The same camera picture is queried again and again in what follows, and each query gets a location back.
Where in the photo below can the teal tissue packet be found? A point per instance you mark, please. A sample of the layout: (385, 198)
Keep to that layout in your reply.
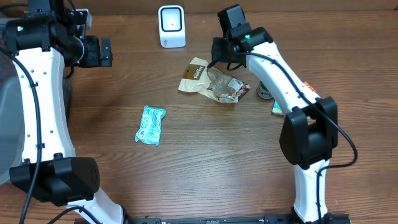
(151, 125)

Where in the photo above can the white barcode scanner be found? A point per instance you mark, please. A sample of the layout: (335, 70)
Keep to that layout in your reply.
(172, 26)

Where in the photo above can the green lid jar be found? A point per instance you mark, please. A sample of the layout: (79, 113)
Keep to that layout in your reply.
(263, 92)

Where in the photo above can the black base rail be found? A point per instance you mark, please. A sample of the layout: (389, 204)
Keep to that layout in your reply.
(267, 219)

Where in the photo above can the orange snack packet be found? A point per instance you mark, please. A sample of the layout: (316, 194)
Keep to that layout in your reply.
(309, 86)

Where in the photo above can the grey plastic shopping basket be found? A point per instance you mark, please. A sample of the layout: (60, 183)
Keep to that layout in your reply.
(14, 138)

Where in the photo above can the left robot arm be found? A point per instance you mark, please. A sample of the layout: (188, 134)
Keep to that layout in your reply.
(42, 43)

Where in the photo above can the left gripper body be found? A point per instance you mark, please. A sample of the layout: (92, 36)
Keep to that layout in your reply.
(106, 51)

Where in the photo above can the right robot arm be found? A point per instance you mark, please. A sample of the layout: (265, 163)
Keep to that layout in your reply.
(308, 136)

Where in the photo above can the brown PanTree snack bag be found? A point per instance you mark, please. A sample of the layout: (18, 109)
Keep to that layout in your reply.
(212, 83)

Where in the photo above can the teal gum packet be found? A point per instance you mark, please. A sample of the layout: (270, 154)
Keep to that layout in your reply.
(276, 109)

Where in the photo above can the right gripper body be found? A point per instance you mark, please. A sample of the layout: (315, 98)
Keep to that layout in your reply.
(222, 53)

